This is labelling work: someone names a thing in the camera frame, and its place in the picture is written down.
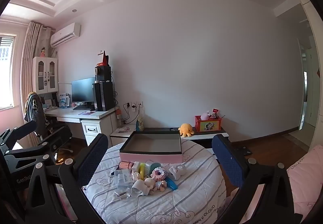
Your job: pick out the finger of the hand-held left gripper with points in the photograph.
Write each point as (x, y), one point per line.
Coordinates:
(59, 138)
(22, 130)

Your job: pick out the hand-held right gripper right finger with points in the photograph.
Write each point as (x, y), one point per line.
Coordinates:
(227, 161)

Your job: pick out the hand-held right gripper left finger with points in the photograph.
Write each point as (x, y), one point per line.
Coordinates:
(92, 161)

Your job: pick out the rose gold metallic case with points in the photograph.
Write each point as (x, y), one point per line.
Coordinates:
(125, 164)

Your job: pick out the clear plastic floss box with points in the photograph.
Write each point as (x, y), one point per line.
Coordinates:
(123, 178)

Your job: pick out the white plug adapter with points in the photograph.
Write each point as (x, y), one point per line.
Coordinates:
(136, 167)

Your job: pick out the small clear container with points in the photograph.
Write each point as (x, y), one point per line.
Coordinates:
(122, 193)

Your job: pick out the blue plastic case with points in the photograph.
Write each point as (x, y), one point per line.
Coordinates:
(172, 183)

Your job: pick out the teal round container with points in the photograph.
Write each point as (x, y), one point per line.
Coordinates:
(151, 166)

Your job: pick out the pale doll head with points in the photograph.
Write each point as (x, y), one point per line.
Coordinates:
(149, 183)

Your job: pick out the pink pixel block toy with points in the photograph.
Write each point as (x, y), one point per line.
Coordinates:
(159, 174)

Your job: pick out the black office chair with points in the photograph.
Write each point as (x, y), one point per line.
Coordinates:
(37, 113)

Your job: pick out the white desk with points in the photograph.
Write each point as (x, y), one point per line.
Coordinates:
(68, 113)

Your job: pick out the black low cabinet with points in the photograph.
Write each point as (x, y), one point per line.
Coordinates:
(201, 136)

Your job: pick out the purple mouse pad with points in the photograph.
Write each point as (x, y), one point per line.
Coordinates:
(87, 112)

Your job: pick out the blue white box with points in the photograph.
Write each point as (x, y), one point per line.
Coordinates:
(64, 100)

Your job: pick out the red toy box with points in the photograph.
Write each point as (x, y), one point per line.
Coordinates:
(209, 126)

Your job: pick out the white nightstand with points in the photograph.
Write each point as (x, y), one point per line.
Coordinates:
(121, 134)

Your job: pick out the pink patterned pouch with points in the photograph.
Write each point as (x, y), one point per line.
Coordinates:
(124, 128)

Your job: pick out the red card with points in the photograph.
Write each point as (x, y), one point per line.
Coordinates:
(215, 112)

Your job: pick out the pink plush toy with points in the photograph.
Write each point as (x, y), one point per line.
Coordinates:
(205, 114)

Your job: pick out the yellow octopus plush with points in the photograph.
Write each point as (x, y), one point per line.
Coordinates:
(186, 129)

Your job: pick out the orange capped bottle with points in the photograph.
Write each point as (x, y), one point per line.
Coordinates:
(119, 116)

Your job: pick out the black computer monitor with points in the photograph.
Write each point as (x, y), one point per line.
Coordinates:
(83, 90)

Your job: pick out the blue snack bag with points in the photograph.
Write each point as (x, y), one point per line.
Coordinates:
(140, 124)

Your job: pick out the black computer tower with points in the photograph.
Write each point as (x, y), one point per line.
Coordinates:
(103, 95)

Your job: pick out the window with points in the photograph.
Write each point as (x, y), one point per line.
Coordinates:
(5, 70)

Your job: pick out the beige striped curtain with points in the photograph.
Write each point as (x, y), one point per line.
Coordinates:
(30, 62)

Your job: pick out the small pink doll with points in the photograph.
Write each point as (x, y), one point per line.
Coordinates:
(161, 185)

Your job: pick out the black speaker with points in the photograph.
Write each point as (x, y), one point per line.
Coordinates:
(103, 73)

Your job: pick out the white striped quilt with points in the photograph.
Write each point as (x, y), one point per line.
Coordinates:
(164, 207)

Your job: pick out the pink cartoon figure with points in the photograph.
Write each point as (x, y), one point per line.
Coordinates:
(43, 51)

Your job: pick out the red paper bag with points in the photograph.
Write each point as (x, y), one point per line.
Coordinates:
(104, 58)

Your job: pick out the white air conditioner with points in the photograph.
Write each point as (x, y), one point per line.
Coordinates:
(65, 34)

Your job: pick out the white wall cabinet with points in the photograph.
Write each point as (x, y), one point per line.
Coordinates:
(45, 75)

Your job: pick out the white wall socket row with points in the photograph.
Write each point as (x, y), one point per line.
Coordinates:
(135, 105)

